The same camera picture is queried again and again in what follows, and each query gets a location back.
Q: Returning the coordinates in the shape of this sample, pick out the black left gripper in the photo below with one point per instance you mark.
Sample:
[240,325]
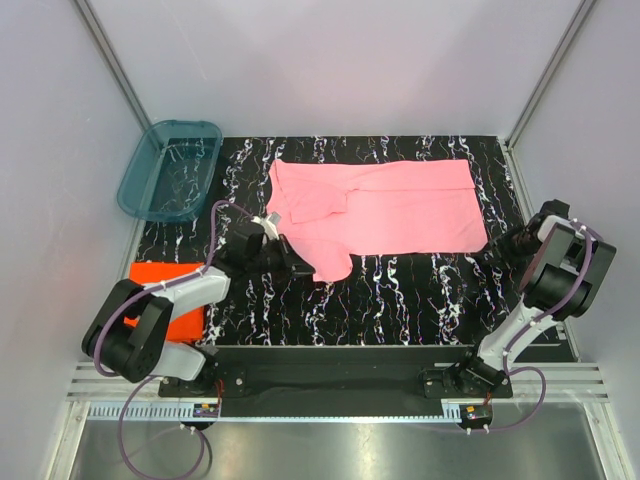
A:
[299,267]

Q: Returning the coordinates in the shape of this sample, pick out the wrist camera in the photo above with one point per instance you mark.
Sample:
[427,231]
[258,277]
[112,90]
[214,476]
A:
[269,224]
[555,207]

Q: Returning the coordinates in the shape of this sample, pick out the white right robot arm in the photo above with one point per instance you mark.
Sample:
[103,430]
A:
[561,282]

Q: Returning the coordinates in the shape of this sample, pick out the pink t shirt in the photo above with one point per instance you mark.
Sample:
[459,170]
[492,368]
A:
[330,213]

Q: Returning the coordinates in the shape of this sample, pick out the white slotted cable duct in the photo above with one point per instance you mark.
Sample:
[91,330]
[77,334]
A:
[426,412]

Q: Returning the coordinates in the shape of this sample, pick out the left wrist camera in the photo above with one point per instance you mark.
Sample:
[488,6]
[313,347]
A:
[269,224]

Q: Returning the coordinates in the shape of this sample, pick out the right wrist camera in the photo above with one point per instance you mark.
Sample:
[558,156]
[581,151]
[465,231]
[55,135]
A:
[555,207]

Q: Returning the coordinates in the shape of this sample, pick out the teal plastic bin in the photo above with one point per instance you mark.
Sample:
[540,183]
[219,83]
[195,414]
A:
[169,174]

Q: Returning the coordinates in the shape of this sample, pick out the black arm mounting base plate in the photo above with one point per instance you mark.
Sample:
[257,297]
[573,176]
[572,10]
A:
[422,357]

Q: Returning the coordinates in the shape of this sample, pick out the left aluminium frame post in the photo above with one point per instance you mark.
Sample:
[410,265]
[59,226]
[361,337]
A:
[101,40]

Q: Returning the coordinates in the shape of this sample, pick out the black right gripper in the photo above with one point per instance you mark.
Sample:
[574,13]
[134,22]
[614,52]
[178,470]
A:
[501,250]

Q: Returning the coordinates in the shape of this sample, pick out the aluminium rail crossbar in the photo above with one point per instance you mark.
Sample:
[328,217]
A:
[559,382]

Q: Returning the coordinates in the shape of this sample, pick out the aluminium frame post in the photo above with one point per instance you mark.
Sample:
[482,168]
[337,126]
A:
[576,24]
[101,40]

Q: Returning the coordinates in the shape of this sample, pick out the right aluminium frame post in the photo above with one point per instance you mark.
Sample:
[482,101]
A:
[576,24]

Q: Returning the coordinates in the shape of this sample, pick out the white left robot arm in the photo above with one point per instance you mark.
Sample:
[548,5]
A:
[128,336]

